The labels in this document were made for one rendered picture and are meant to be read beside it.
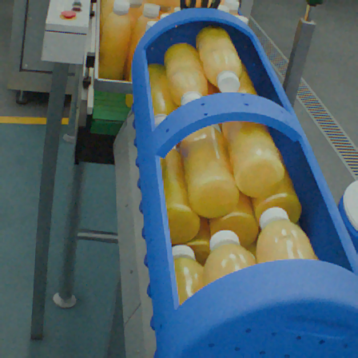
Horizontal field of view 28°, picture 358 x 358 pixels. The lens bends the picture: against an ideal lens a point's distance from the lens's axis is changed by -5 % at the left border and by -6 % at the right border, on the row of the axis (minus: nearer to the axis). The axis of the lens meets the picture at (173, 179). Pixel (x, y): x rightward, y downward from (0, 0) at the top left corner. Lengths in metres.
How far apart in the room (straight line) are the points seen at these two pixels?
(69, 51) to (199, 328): 1.03
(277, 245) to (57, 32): 0.94
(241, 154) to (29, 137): 2.36
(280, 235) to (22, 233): 1.95
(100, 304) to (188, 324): 1.72
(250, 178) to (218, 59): 0.35
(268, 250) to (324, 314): 0.14
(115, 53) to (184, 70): 0.48
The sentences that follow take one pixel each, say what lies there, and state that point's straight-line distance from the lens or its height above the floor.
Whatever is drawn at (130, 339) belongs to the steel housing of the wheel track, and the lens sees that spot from 1.21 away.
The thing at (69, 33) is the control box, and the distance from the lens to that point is 1.69.
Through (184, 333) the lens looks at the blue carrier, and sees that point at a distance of 0.81.
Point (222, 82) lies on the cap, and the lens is 1.33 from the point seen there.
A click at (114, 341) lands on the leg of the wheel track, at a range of 1.97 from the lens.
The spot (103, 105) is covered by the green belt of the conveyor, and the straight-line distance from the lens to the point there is 1.77.
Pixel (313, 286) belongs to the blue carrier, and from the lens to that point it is 0.79.
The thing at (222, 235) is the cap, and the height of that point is 1.14.
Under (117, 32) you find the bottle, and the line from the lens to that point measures 1.81.
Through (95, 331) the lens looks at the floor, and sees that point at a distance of 2.43.
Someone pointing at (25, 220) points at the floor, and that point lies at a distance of 2.85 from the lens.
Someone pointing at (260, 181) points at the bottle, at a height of 1.16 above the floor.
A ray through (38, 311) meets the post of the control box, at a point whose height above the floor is 0.13.
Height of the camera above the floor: 1.71
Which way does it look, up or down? 32 degrees down
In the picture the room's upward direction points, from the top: 12 degrees clockwise
